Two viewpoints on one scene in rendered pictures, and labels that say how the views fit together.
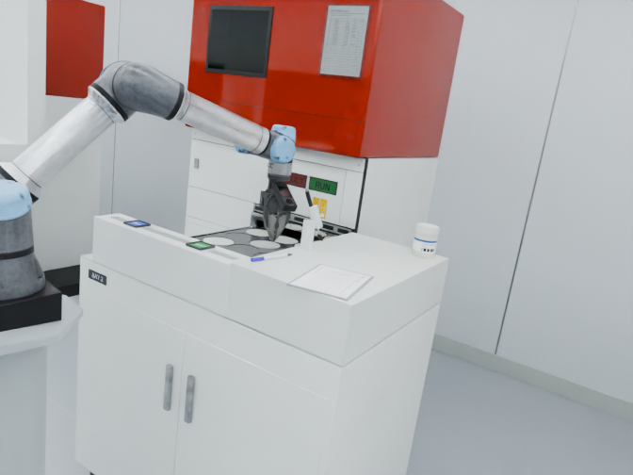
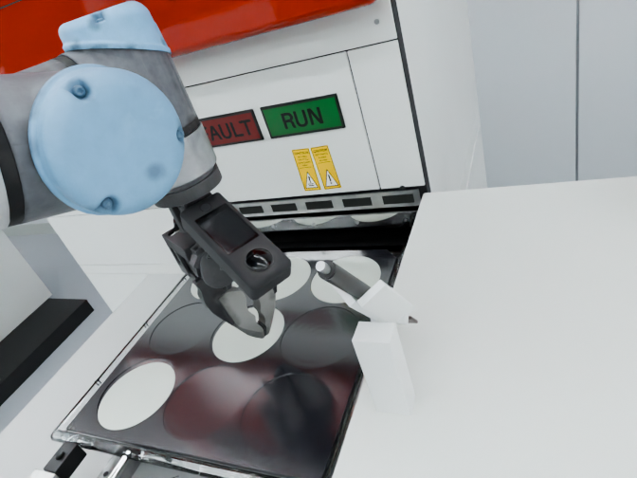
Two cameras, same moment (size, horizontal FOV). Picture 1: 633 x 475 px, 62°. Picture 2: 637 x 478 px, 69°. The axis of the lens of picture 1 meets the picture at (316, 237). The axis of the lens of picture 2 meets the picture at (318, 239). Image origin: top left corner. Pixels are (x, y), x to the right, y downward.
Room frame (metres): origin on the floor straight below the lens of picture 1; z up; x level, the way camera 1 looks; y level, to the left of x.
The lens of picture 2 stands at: (1.21, 0.04, 1.29)
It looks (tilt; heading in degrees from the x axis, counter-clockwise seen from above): 31 degrees down; 359
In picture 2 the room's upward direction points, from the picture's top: 19 degrees counter-clockwise
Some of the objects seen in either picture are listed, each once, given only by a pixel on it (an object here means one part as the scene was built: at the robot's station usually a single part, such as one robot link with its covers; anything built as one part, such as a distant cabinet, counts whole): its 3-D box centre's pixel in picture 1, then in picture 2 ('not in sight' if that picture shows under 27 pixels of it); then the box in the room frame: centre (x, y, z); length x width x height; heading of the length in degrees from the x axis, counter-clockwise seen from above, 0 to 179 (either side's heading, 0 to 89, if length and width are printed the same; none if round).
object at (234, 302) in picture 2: (267, 225); (232, 309); (1.65, 0.16, 0.98); 0.06 x 0.03 x 0.09; 29
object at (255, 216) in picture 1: (297, 236); (296, 240); (1.88, 0.07, 0.89); 0.44 x 0.02 x 0.10; 59
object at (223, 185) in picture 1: (265, 193); (186, 180); (1.99, 0.22, 1.02); 0.81 x 0.03 x 0.40; 59
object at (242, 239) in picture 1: (264, 244); (246, 332); (1.70, 0.17, 0.90); 0.34 x 0.34 x 0.01; 59
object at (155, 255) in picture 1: (166, 259); not in sight; (1.42, 0.41, 0.89); 0.55 x 0.09 x 0.14; 59
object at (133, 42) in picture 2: (282, 143); (130, 79); (1.65, 0.15, 1.24); 0.09 x 0.08 x 0.11; 127
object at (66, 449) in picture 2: not in sight; (64, 460); (1.59, 0.40, 0.90); 0.04 x 0.02 x 0.03; 149
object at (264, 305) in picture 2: (277, 225); (253, 293); (1.67, 0.13, 0.98); 0.06 x 0.03 x 0.09; 29
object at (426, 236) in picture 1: (425, 240); not in sight; (1.58, -0.33, 1.01); 0.07 x 0.07 x 0.10
